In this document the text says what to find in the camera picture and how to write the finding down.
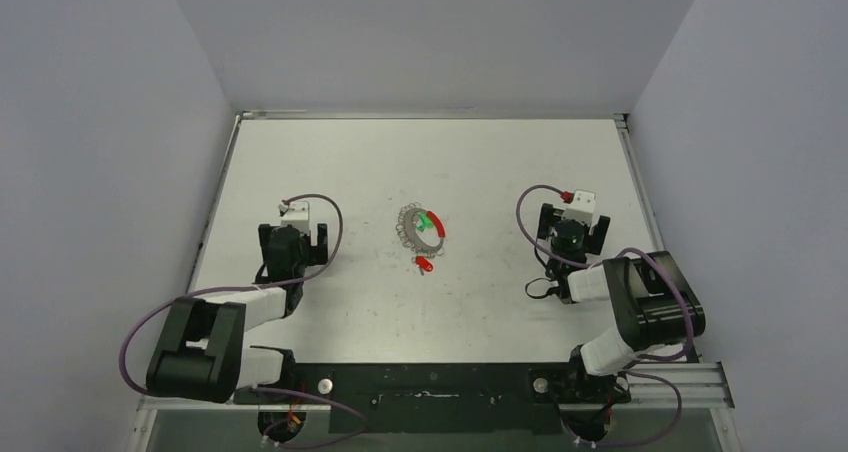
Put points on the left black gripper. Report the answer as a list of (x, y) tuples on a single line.
[(315, 253)]

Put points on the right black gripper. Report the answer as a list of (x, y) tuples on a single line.
[(546, 220)]

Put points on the silver keyring with red grip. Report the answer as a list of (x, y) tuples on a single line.
[(429, 243)]

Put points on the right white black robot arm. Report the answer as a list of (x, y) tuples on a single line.
[(652, 303)]

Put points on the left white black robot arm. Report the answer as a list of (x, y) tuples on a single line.
[(202, 353)]

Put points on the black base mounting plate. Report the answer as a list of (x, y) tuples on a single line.
[(459, 397)]

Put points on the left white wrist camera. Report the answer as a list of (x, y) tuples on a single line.
[(295, 214)]

